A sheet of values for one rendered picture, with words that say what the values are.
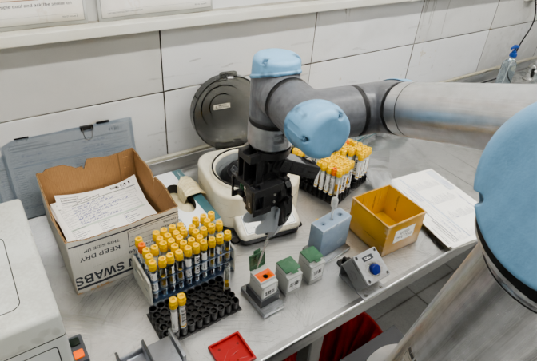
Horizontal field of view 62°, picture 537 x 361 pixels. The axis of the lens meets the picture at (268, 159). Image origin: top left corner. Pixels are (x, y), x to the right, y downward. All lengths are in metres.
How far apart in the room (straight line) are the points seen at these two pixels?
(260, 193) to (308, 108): 0.22
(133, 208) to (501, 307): 0.94
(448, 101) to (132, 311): 0.75
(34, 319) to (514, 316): 0.53
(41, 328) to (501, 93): 0.60
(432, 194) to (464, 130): 0.89
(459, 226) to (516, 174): 1.03
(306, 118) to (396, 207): 0.72
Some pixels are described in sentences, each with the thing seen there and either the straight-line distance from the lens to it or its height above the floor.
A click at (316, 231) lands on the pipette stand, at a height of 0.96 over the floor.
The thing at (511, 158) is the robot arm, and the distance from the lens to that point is 0.30.
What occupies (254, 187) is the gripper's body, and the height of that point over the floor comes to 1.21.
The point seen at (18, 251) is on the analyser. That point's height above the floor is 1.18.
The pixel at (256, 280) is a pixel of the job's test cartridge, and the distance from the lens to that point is 0.96.
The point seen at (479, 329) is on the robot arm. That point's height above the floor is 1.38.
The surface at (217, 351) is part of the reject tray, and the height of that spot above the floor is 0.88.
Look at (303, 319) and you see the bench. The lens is 1.00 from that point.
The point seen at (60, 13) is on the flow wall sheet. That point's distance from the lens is 1.13.
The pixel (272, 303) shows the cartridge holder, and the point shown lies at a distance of 1.00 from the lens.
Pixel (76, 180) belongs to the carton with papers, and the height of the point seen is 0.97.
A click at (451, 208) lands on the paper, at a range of 1.38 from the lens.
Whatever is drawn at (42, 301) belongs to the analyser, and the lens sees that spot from 0.67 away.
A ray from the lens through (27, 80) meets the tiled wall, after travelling 1.16.
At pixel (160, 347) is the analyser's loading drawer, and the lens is 0.91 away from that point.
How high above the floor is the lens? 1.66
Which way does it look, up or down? 33 degrees down
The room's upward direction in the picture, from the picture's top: 5 degrees clockwise
